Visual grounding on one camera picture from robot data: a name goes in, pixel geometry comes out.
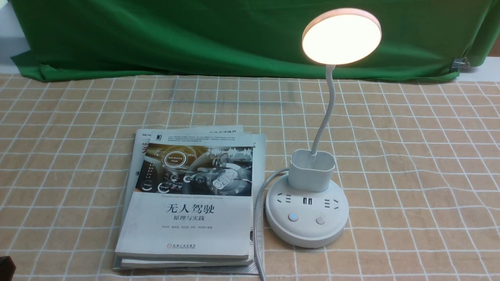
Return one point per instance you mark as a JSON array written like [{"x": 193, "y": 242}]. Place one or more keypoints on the white desk lamp with sockets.
[{"x": 305, "y": 207}]

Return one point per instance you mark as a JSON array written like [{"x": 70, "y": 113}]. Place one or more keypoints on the bottom white book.
[{"x": 258, "y": 171}]

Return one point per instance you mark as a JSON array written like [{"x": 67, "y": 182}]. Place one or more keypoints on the top self-driving textbook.
[{"x": 193, "y": 198}]

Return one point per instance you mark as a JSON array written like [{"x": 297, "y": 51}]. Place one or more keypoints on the green backdrop cloth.
[{"x": 91, "y": 39}]

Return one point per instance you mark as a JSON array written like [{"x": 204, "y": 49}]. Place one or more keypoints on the orange checkered tablecloth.
[{"x": 419, "y": 164}]

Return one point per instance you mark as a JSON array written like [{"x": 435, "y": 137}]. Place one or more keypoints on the metal binder clip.
[{"x": 460, "y": 64}]

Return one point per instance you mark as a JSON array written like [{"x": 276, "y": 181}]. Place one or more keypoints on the dark object at corner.
[{"x": 7, "y": 268}]

